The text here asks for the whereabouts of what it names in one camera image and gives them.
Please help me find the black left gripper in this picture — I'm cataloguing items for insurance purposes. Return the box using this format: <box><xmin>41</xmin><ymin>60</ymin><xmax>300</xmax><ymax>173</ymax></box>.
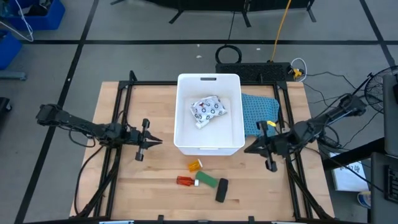
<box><xmin>123</xmin><ymin>118</ymin><xmax>164</xmax><ymax>162</ymax></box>

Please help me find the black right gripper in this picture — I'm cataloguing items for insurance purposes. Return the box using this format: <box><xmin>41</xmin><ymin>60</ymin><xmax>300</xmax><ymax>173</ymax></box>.
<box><xmin>243</xmin><ymin>120</ymin><xmax>299</xmax><ymax>173</ymax></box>

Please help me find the red bottle with white cap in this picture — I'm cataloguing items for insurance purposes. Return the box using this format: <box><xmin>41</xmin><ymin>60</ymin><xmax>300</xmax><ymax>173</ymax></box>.
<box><xmin>176</xmin><ymin>175</ymin><xmax>200</xmax><ymax>187</ymax></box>

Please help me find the black rectangular block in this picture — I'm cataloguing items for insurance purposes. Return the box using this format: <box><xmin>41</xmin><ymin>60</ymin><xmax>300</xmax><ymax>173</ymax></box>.
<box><xmin>215</xmin><ymin>177</ymin><xmax>229</xmax><ymax>203</ymax></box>

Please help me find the white printed plastic package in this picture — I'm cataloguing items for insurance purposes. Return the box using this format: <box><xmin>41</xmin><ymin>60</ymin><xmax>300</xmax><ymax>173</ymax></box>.
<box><xmin>190</xmin><ymin>95</ymin><xmax>228</xmax><ymax>130</ymax></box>

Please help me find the white perforated plastic basket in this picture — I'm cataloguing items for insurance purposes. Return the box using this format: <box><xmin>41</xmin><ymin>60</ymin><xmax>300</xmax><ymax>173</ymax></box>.
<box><xmin>173</xmin><ymin>73</ymin><xmax>246</xmax><ymax>156</ymax></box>

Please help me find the blue plastic bin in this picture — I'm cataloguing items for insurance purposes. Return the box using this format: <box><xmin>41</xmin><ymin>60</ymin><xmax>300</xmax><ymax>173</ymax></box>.
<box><xmin>0</xmin><ymin>29</ymin><xmax>23</xmax><ymax>71</ymax></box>
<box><xmin>6</xmin><ymin>0</ymin><xmax>66</xmax><ymax>31</ymax></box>

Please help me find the blue patterned cloth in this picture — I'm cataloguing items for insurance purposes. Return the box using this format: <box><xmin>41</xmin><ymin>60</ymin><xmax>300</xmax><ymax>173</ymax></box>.
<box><xmin>241</xmin><ymin>93</ymin><xmax>280</xmax><ymax>138</ymax></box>

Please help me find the orange pill bottle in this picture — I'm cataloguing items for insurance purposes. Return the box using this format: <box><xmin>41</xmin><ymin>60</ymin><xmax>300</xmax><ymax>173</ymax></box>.
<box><xmin>188</xmin><ymin>159</ymin><xmax>203</xmax><ymax>172</ymax></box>

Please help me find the green bandage roll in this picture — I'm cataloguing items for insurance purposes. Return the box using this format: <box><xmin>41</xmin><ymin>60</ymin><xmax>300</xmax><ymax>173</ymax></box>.
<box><xmin>195</xmin><ymin>170</ymin><xmax>219</xmax><ymax>189</ymax></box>

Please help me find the white paper booklet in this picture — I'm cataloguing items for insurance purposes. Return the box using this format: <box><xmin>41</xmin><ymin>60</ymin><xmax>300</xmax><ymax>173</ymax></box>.
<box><xmin>329</xmin><ymin>151</ymin><xmax>371</xmax><ymax>192</ymax></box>

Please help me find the black side desk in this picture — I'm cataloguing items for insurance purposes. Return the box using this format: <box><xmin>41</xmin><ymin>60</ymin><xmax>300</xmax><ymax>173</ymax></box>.
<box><xmin>322</xmin><ymin>136</ymin><xmax>398</xmax><ymax>224</ymax></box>

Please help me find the black floor fan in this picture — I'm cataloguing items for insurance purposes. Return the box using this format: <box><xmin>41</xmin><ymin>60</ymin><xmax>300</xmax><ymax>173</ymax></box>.
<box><xmin>364</xmin><ymin>65</ymin><xmax>398</xmax><ymax>113</ymax></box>

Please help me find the grey metal base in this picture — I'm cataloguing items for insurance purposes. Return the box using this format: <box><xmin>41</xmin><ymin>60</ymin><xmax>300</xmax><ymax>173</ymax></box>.
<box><xmin>0</xmin><ymin>70</ymin><xmax>27</xmax><ymax>81</ymax></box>

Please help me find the black metal table frame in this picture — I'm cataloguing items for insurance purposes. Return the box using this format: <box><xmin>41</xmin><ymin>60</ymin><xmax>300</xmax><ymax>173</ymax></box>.
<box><xmin>74</xmin><ymin>70</ymin><xmax>336</xmax><ymax>224</ymax></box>

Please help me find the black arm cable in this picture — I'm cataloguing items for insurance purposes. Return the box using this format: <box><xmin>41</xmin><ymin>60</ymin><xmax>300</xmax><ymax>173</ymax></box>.
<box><xmin>73</xmin><ymin>144</ymin><xmax>105</xmax><ymax>215</ymax></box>

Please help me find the white cable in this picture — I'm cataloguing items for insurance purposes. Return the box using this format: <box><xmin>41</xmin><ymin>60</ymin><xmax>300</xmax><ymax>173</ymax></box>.
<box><xmin>290</xmin><ymin>57</ymin><xmax>308</xmax><ymax>82</ymax></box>
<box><xmin>0</xmin><ymin>0</ymin><xmax>34</xmax><ymax>43</ymax></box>

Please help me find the coiled black cable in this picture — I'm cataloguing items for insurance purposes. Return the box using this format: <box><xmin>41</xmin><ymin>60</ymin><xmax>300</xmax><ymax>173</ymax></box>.
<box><xmin>215</xmin><ymin>44</ymin><xmax>243</xmax><ymax>65</ymax></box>

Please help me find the yellow cable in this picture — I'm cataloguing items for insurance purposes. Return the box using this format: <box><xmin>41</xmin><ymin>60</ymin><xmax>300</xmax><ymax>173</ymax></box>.
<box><xmin>269</xmin><ymin>0</ymin><xmax>292</xmax><ymax>63</ymax></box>

